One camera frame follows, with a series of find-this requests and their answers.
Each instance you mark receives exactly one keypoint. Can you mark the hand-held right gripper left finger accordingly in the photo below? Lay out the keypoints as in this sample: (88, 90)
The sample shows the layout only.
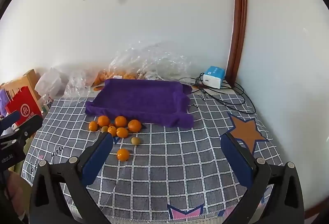
(97, 159)

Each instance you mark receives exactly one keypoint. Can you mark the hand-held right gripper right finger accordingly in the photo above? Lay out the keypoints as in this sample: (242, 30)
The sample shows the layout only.
(236, 159)

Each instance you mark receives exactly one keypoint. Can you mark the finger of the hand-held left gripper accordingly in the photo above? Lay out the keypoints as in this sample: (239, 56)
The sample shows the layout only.
(9, 120)
(29, 125)

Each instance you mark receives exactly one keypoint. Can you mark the orange mandarin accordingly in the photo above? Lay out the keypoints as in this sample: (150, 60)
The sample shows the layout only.
(122, 132)
(120, 121)
(112, 131)
(93, 125)
(103, 120)
(123, 154)
(134, 125)

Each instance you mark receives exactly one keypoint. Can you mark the small yellow-green longan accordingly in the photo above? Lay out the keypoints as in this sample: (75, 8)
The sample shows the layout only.
(135, 140)
(104, 129)

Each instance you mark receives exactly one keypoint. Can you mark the purple towel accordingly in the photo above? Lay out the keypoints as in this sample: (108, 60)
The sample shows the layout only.
(138, 100)

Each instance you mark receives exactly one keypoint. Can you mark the person's left hand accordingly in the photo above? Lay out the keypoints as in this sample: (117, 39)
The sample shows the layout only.
(15, 188)

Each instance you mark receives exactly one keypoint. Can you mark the red paper bag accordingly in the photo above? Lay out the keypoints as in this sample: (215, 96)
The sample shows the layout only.
(23, 108)

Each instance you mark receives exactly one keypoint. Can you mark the purple cloth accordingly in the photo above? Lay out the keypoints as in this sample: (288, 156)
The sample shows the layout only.
(2, 103)

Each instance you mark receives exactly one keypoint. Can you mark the brown cardboard box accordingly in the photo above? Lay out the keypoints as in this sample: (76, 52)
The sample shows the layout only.
(30, 79)

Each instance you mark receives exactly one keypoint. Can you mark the white plastic bag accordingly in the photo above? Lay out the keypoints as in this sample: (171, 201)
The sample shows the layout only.
(50, 81)

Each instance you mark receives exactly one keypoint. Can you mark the crumpled clear plastic bag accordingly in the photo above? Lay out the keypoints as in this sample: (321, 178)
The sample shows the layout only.
(77, 84)

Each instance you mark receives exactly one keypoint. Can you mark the grey checkered blanket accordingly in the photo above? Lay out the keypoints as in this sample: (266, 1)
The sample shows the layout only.
(167, 175)

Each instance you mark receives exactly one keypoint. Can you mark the pile of bagged mandarins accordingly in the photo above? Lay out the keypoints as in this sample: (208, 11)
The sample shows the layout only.
(113, 75)

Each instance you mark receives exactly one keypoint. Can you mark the blue and white tissue box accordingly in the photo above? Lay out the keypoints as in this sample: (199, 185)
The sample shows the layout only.
(212, 77)

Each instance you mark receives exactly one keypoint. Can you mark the large clear plastic bag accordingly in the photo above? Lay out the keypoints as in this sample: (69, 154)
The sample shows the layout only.
(154, 59)

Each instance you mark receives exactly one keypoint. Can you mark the brown wooden door frame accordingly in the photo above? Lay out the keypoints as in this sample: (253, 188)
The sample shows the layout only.
(239, 21)

